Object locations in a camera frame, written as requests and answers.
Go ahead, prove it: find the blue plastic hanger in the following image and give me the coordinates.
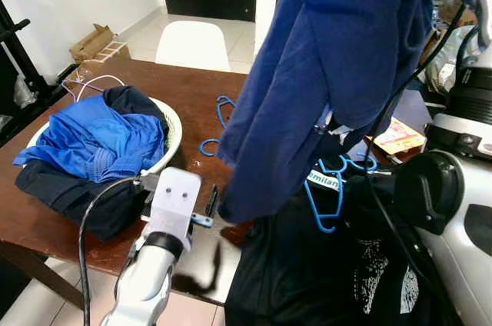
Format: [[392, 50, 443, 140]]
[[304, 155, 379, 233], [200, 95, 241, 158]]

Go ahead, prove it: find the black printed t-shirt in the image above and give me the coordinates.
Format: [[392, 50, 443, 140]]
[[225, 165, 462, 326]]

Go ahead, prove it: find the navy blue sweatshirt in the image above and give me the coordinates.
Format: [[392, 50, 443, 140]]
[[218, 0, 437, 225]]

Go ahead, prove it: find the light green laundry basket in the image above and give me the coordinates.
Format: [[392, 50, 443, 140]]
[[27, 94, 184, 181]]

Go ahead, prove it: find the dark navy garment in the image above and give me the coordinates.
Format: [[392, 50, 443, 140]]
[[14, 85, 168, 242]]

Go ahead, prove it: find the bright blue garment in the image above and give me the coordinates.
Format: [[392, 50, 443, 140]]
[[13, 95, 166, 183]]

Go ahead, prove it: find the white plastic chair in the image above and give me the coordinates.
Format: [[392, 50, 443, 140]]
[[156, 21, 231, 73]]

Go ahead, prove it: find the brown cardboard box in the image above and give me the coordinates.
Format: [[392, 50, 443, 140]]
[[69, 24, 116, 63]]

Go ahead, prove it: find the black tripod stand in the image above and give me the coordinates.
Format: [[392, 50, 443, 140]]
[[0, 0, 66, 123]]

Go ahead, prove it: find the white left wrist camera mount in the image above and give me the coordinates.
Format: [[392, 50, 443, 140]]
[[138, 168, 204, 244]]

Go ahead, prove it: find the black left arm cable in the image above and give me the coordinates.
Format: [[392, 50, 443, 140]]
[[77, 175, 158, 326]]

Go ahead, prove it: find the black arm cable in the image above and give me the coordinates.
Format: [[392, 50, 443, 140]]
[[361, 0, 471, 326], [77, 175, 158, 326]]

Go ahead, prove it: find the white wire hanger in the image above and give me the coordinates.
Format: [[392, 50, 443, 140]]
[[61, 74, 125, 105]]

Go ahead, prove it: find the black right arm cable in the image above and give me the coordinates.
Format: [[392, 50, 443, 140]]
[[361, 0, 471, 326]]

